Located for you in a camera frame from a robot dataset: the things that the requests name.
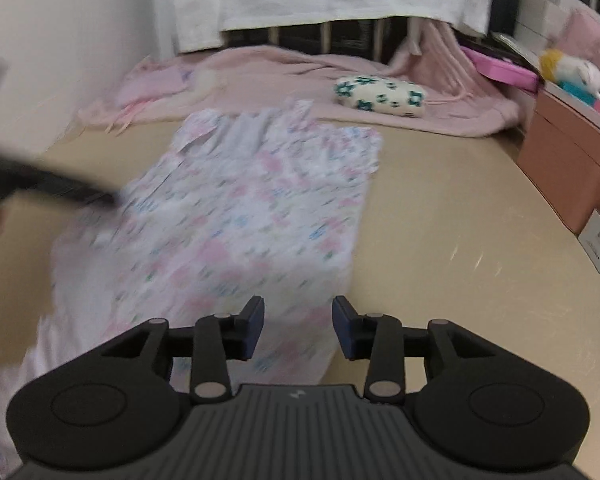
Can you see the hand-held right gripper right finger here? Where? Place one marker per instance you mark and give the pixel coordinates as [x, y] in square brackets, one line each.
[341, 327]

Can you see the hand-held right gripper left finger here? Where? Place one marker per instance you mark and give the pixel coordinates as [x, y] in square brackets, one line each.
[254, 325]

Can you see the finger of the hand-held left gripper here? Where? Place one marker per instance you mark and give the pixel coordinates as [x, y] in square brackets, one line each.
[45, 180]

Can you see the pink floral white dress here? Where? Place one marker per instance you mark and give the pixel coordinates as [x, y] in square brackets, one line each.
[220, 210]

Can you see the plain pink garment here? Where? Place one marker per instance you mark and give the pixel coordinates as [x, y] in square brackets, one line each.
[150, 82]

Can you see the green floral folded cloth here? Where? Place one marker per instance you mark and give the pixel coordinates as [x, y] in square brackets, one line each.
[380, 96]

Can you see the pink fleece blanket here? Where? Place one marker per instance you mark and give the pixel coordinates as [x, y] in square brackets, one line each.
[290, 75]

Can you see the brown pink storage box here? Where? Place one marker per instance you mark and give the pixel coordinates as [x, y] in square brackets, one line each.
[565, 160]

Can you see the pink flat case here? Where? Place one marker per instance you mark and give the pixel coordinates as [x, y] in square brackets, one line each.
[505, 72]

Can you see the open magazine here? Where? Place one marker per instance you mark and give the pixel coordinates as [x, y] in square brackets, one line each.
[517, 47]

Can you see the yellow white plush toy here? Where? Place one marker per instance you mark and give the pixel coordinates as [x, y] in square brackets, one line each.
[575, 72]

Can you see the stack of white boxes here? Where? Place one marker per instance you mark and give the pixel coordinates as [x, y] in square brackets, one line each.
[535, 15]

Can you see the pink bag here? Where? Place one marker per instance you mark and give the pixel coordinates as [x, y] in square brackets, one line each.
[587, 30]

